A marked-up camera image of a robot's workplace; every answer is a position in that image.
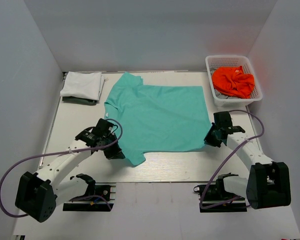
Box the teal t shirt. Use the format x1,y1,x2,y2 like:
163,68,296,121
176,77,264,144
104,72,211,166

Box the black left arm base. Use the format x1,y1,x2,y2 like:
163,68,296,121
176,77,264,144
62,173,116,212

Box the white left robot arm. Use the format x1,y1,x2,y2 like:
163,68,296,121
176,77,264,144
15,118,124,223

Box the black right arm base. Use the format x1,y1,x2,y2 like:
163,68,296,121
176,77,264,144
199,173,249,213

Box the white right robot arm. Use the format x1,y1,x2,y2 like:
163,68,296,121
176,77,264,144
199,111,291,210

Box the grey t shirt in basket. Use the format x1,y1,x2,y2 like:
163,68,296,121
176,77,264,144
214,89,239,100

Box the folded dark green t shirt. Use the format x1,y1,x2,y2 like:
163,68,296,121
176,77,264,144
62,96,98,106

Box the white plastic basket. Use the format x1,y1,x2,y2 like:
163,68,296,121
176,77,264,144
205,55,263,107

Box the orange t shirt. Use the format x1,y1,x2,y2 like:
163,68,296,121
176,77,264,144
210,66,255,99

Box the folded white t shirt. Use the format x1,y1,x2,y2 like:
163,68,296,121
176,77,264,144
60,71,105,101

